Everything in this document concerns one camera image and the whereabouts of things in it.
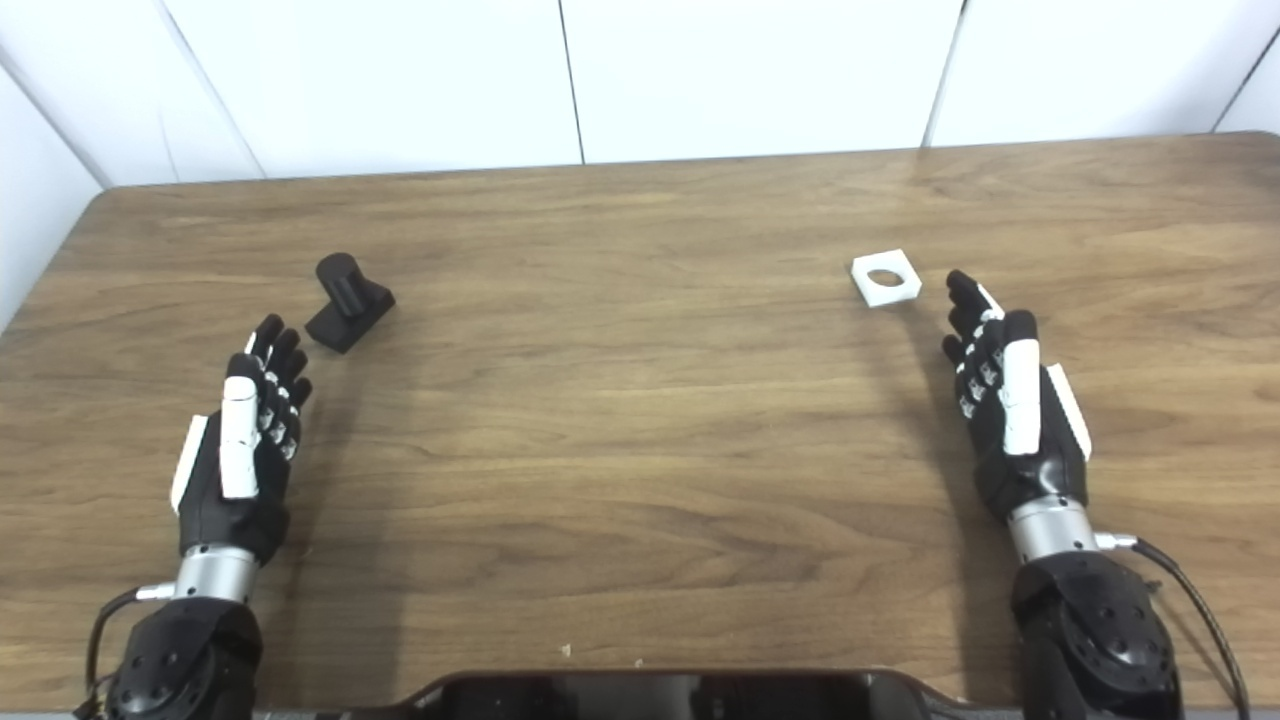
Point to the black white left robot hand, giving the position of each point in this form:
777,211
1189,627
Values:
235,500

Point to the black robot torso edge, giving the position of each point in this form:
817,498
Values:
660,698

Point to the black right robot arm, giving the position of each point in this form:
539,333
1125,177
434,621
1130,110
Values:
1090,620

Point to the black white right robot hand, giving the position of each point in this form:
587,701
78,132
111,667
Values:
1040,470

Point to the black peg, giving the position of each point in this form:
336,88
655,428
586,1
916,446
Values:
345,300

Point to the white square piece with hole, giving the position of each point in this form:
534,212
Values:
900,285

